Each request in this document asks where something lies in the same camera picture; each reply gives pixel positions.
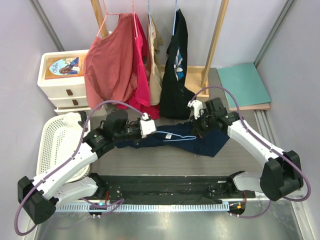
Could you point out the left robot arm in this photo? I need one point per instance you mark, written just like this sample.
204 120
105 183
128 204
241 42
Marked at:
42 195

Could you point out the beige hanging shirt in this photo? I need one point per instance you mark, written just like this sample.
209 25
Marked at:
153 66

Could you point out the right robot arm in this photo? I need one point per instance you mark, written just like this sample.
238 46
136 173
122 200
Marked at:
280 175

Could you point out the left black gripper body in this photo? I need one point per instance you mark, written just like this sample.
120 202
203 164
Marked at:
131 132

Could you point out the tan board under teal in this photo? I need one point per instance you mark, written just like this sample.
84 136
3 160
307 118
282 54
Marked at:
263 106

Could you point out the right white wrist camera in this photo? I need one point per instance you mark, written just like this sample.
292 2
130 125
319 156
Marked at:
197 107

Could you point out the pink wire hanger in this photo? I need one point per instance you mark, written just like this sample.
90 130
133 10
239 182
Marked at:
101 17

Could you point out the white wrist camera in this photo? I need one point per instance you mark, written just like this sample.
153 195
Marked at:
197 107
147 125

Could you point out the illustrated book on cabinet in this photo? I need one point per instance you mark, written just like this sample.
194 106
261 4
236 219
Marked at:
64 67

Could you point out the wooden clothes rack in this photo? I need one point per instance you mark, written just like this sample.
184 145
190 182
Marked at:
197 78

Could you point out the blue wire hanger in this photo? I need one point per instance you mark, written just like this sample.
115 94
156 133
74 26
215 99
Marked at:
173 137

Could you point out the white slotted cable duct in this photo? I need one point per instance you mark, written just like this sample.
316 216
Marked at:
80 207

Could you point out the navy blue t shirt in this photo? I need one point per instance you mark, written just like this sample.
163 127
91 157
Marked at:
208 145

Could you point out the magenta pink hanging shirt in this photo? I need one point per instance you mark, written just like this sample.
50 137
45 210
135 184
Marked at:
141 98

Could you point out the white laundry basket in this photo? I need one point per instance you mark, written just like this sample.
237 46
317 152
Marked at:
57 143

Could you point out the white drawer cabinet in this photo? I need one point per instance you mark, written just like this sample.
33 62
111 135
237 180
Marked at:
67 94

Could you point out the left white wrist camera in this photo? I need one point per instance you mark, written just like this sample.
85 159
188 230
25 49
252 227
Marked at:
147 125

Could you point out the black printed hanging shirt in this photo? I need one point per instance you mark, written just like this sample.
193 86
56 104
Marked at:
174 94

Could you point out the white cloth in basket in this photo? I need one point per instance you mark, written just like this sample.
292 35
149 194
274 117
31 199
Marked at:
75 119

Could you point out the salmon red hanging shirt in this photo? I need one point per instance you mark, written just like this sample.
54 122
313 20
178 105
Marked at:
108 65

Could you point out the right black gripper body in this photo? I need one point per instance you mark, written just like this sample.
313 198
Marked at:
204 123

